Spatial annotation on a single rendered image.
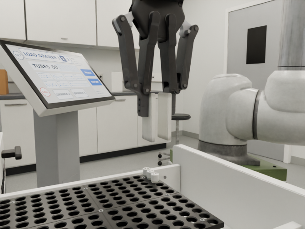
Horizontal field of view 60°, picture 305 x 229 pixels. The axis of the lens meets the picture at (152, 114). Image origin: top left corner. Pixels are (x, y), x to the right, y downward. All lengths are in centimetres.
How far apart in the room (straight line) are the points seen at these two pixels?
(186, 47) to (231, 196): 23
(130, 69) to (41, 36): 335
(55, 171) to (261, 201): 97
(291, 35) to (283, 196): 54
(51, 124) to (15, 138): 213
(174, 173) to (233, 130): 35
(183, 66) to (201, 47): 446
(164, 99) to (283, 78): 46
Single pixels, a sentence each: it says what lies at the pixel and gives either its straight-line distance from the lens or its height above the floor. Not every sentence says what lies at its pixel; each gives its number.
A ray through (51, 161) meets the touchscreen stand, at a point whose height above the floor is 71.
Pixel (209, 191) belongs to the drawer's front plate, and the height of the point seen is 87.
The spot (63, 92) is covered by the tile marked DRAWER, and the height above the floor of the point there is 101.
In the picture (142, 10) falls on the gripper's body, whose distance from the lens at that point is 38.
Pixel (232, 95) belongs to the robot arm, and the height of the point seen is 101.
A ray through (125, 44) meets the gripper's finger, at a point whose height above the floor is 110.
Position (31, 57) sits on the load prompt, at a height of 115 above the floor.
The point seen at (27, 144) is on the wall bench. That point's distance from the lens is 333.
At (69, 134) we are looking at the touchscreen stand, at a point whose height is 82.
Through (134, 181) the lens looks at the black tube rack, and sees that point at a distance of 42.
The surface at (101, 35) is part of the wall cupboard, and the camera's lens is 394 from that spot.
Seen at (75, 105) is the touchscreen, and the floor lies 96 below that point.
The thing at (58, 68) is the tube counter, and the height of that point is 111.
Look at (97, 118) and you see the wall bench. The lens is 351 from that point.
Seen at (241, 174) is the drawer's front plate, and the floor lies 92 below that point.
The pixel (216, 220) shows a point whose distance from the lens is 32.
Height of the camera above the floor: 105
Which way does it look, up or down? 7 degrees down
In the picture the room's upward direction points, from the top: straight up
